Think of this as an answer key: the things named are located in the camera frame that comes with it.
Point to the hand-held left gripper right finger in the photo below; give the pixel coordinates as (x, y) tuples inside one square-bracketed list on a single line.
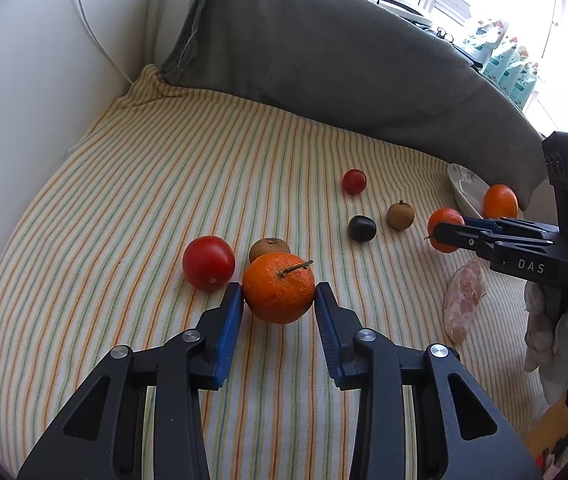
[(326, 330)]

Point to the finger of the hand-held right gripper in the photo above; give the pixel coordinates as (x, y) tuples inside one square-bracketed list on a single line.
[(463, 237), (513, 226)]

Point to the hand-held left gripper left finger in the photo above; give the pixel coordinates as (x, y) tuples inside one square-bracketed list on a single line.
[(231, 335)]

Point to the small tangerine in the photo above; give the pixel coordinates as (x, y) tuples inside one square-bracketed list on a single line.
[(447, 215), (500, 201)]

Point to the white oval plate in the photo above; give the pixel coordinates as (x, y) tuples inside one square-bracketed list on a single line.
[(466, 190)]

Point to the large orange with stem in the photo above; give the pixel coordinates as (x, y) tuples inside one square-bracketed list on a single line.
[(279, 295)]

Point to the brown kiwi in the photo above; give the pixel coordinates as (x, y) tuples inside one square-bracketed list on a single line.
[(266, 248), (400, 216)]

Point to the large red tomato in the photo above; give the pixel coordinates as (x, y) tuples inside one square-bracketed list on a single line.
[(209, 262)]

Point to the dark purple plum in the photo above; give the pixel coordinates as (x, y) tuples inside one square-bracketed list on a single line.
[(362, 229)]

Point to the person's right hand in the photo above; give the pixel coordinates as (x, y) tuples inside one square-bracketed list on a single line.
[(536, 330)]

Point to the small cherry tomato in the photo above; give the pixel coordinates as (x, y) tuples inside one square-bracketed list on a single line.
[(354, 182)]

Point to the teal patterned packet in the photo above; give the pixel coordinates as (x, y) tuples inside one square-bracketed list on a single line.
[(516, 72), (478, 37), (501, 60), (526, 87)]

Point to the striped blanket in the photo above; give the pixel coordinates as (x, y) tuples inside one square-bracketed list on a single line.
[(139, 185)]

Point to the black eyeglasses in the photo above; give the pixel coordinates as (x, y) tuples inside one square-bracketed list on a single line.
[(446, 35)]

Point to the grey pillow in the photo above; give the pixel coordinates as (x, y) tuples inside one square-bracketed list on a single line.
[(339, 70)]

